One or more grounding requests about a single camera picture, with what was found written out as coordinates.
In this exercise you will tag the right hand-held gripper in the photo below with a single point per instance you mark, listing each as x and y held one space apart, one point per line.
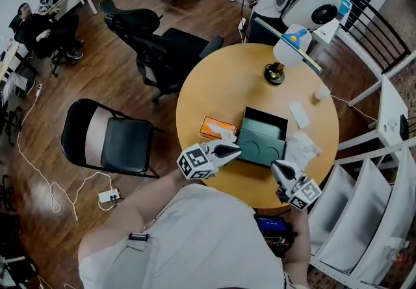
300 190

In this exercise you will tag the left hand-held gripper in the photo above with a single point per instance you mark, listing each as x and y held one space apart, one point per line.
196 161

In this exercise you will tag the white tissue sheet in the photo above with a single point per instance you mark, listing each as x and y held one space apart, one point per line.
224 132

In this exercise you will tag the white tissues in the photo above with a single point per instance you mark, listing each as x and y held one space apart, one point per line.
302 149

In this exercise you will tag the orange tissue box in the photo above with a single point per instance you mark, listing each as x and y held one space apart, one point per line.
211 127

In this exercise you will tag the person's left forearm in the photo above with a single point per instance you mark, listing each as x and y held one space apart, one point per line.
130 209

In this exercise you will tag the person's right forearm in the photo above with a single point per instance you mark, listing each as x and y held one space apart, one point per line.
298 242

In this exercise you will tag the small black box device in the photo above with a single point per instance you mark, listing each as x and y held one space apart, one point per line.
404 127

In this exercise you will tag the dark green open case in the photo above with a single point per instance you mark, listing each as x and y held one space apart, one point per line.
261 148

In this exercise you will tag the white flat card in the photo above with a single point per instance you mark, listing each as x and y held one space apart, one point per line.
299 114

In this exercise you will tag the black waist device blue screen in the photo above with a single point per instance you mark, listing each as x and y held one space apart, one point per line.
272 229

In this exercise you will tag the person's white shirt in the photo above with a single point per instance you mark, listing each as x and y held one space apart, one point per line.
208 235

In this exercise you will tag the small white round device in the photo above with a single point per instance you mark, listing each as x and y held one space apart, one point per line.
321 92

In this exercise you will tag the white fabric bin shelf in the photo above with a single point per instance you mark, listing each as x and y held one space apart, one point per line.
364 209

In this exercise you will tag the black folding chair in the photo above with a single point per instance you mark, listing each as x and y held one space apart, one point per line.
123 146

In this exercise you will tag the blue yellow long stick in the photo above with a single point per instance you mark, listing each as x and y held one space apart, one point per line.
312 58

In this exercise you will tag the white shade table lamp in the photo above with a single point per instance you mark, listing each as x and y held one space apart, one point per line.
289 50

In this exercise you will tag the black mesh office chair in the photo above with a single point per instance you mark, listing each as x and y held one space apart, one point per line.
152 44

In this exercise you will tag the white round backpack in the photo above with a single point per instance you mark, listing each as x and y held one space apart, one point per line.
312 5

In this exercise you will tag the black metal railing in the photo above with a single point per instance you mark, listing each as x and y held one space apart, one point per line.
373 28

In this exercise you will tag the white bench frame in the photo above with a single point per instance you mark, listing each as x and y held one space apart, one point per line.
390 112

